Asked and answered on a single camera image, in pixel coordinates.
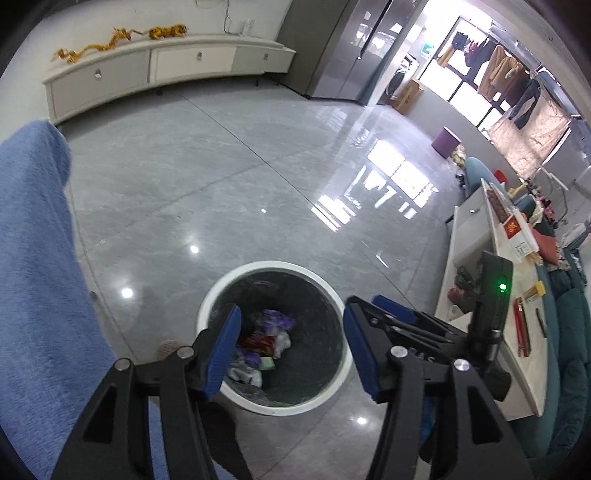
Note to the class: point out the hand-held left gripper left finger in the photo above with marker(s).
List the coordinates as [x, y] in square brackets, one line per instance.
[224, 350]

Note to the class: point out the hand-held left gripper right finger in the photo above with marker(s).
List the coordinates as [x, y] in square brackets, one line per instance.
[360, 350]

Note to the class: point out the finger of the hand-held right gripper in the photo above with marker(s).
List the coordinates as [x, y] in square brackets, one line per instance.
[415, 333]
[392, 307]

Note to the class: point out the green wrapper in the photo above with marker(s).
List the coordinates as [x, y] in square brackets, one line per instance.
[267, 364]

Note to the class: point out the white plastic bag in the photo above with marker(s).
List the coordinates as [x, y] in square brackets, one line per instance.
[283, 342]

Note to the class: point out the purple wrapper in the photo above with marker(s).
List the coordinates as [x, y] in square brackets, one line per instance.
[276, 321]

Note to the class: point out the white trash bin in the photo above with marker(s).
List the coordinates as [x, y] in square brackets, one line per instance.
[277, 266]

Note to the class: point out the yellow small box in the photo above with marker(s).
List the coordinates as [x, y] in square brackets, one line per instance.
[534, 293]

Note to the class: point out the black pen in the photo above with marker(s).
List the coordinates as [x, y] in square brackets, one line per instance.
[541, 322]

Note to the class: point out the white coffee table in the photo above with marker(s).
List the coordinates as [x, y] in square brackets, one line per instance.
[471, 230]

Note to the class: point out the red box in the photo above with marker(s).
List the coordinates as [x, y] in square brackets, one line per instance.
[513, 227]

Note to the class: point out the red cushion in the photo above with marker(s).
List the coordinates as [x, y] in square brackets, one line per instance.
[547, 244]

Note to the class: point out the blue cloth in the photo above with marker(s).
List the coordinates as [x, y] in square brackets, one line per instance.
[428, 424]

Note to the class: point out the teal sofa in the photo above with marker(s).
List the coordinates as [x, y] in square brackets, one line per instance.
[572, 350]

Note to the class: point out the purple stool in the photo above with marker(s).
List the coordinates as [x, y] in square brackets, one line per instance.
[447, 142]

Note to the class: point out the patterned hanging blanket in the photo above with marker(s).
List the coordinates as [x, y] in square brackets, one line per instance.
[531, 138]

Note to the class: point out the dark hanging trousers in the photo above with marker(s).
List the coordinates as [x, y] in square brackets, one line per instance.
[526, 104]

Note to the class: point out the blue fuzzy blanket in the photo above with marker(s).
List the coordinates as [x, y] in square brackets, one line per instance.
[37, 277]

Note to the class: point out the cardboard box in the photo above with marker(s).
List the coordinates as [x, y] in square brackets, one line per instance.
[410, 96]

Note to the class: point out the washing machine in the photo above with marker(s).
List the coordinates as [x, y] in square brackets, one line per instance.
[399, 81]

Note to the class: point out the yellow hanging jacket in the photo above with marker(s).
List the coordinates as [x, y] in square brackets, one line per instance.
[501, 69]

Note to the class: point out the red hanging garment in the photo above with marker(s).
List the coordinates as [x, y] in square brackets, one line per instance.
[473, 53]

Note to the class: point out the grey steel refrigerator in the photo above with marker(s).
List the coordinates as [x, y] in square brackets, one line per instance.
[341, 46]

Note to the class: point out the white television stand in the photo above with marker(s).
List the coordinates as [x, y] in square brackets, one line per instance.
[120, 74]

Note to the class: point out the small white container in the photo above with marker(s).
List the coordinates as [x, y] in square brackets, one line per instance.
[248, 26]

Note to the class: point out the golden tiger figurine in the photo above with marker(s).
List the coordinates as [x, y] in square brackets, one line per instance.
[168, 31]

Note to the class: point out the small golden dragon figurine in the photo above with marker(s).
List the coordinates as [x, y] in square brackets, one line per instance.
[124, 36]

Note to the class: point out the long golden dragon figurine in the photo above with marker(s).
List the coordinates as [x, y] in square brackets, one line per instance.
[78, 53]

